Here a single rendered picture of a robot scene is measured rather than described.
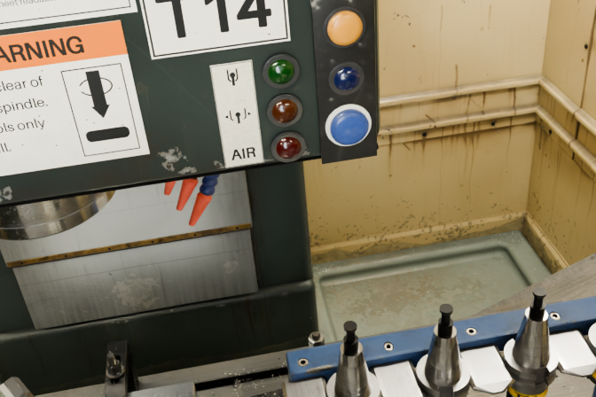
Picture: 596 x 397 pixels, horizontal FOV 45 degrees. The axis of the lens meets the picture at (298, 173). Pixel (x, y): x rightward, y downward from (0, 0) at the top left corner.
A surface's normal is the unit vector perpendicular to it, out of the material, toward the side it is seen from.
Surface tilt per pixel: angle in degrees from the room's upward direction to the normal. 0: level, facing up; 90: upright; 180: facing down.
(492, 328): 0
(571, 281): 24
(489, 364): 0
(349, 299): 0
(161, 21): 90
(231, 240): 90
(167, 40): 90
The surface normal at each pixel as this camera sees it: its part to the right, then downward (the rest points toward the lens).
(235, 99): 0.17, 0.52
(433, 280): -0.07, -0.84
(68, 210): 0.60, 0.40
